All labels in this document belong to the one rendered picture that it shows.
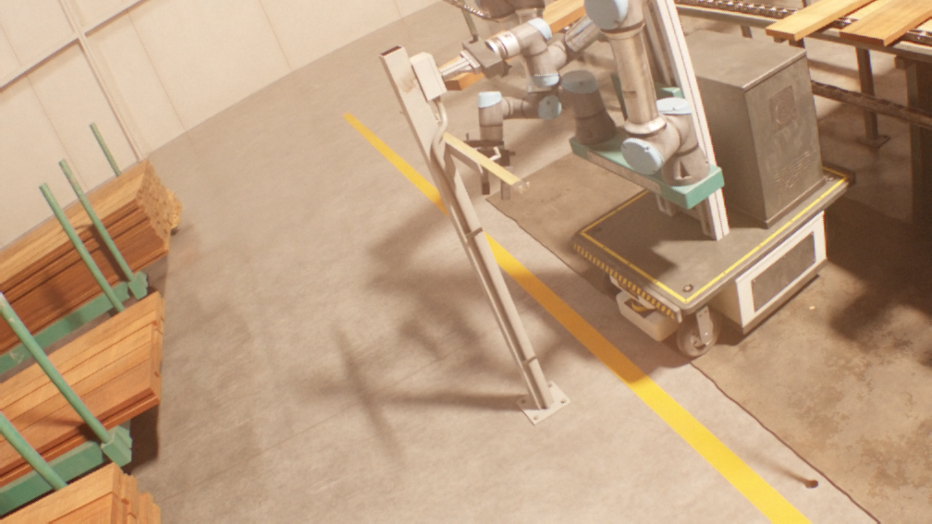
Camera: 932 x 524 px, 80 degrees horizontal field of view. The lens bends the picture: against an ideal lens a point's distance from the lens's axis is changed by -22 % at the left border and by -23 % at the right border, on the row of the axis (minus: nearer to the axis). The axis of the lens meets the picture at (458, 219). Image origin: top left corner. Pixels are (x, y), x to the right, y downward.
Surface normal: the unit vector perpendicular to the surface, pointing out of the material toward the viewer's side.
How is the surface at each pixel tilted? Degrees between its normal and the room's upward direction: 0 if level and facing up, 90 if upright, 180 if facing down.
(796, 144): 90
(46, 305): 90
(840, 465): 0
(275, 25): 90
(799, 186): 90
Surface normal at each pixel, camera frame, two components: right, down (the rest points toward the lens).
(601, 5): -0.72, 0.44
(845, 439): -0.36, -0.82
